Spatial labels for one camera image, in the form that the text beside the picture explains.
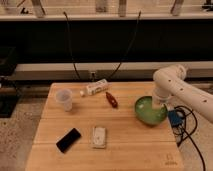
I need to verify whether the left black hanging cable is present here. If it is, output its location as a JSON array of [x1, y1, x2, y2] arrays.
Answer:
[[63, 11, 82, 81]]

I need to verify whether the dark red small object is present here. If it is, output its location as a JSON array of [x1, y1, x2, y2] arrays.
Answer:
[[106, 92, 118, 108]]

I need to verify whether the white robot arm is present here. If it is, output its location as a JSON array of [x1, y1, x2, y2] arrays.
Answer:
[[152, 64, 213, 124]]

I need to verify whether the black phone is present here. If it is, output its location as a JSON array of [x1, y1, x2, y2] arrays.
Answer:
[[56, 128, 81, 153]]

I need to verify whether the white plastic bottle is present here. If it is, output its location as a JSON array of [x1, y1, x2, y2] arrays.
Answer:
[[80, 79, 109, 97]]

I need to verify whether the green ceramic bowl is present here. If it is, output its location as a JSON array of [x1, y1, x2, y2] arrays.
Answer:
[[134, 96, 168, 126]]

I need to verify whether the black hanging cable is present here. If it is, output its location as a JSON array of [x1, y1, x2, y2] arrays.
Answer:
[[107, 10, 142, 81], [63, 11, 82, 81]]

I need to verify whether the right black hanging cable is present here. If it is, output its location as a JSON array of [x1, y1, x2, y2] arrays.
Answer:
[[107, 10, 142, 81]]

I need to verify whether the white rectangular box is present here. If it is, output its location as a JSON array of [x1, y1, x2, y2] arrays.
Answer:
[[92, 126, 106, 148]]

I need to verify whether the black cable on floor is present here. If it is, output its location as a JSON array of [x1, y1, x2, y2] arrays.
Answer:
[[172, 105, 208, 171]]

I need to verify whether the clear plastic cup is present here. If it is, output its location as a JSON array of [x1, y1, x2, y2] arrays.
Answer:
[[55, 89, 72, 112]]

